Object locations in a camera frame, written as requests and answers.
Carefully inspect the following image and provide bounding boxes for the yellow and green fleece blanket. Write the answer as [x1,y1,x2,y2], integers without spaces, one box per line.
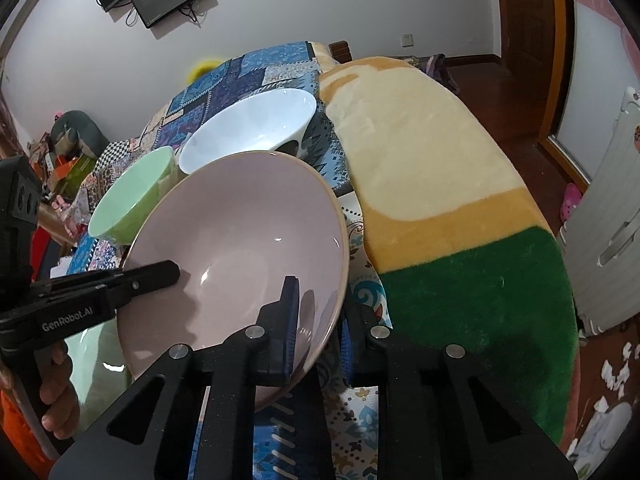
[320,58,579,448]

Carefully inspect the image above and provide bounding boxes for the wooden door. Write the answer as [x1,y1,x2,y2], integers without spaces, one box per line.
[499,0,575,143]

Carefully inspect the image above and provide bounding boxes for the yellow ring object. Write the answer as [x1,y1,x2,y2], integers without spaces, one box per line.
[186,58,222,86]

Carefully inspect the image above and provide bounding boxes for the patterned patchwork blanket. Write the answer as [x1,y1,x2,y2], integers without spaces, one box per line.
[70,41,387,479]

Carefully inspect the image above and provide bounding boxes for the wall power socket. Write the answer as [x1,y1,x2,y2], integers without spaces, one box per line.
[401,34,413,48]

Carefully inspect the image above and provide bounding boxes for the white plate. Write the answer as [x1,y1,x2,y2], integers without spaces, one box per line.
[66,320,131,437]

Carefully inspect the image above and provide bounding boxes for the person's left hand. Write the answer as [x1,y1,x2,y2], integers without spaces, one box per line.
[40,341,80,440]

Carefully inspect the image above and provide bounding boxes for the green box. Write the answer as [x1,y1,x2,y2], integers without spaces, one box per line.
[48,154,96,202]

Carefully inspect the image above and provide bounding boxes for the green bowl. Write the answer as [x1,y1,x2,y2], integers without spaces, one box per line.
[88,146,180,246]

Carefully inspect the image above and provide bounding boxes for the pink bowl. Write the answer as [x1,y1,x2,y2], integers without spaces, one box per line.
[116,152,349,384]

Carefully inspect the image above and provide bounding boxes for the white bowl with black spots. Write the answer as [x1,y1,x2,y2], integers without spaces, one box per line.
[178,89,317,174]

